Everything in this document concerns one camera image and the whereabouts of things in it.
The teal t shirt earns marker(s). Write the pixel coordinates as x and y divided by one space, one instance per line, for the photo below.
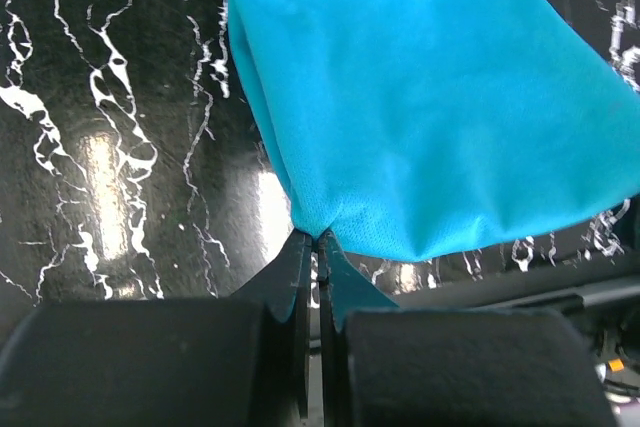
413 129

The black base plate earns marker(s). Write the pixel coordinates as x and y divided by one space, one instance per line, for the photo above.
599 296

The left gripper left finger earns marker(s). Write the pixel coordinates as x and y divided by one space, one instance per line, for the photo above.
283 286

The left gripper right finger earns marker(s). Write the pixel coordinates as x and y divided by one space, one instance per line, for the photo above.
343 290

